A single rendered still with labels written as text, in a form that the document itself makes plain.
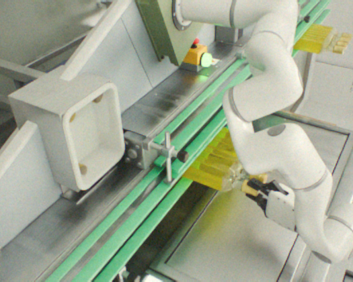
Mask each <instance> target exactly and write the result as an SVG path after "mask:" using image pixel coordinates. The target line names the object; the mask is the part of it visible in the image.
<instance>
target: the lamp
mask: <svg viewBox="0 0 353 282"><path fill-rule="evenodd" d="M211 62H212V56H211V55H210V54H207V53H205V52H203V53H202V54H201V56H200V60H199V64H200V66H205V67H208V66H210V64H211Z"/></svg>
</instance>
